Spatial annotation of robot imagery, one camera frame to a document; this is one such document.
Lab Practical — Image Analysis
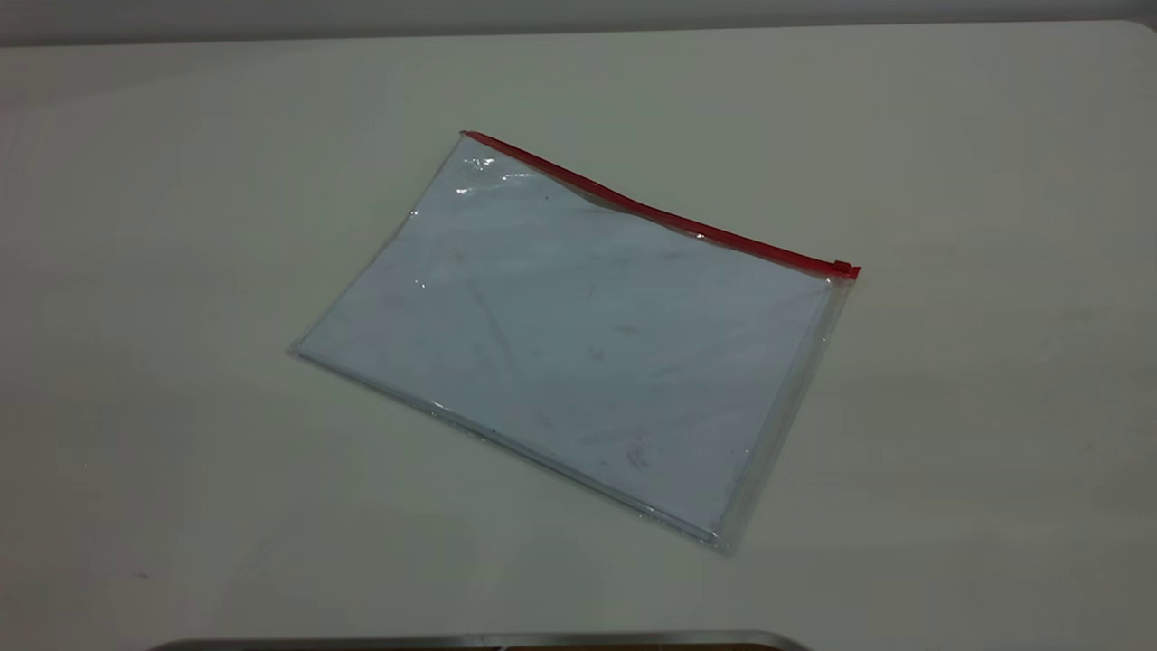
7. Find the clear plastic red-zipper bag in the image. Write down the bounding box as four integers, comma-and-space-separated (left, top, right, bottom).
288, 129, 862, 555

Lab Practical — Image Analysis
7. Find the white paper sheets stack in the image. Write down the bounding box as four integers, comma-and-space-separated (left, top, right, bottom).
296, 152, 833, 541

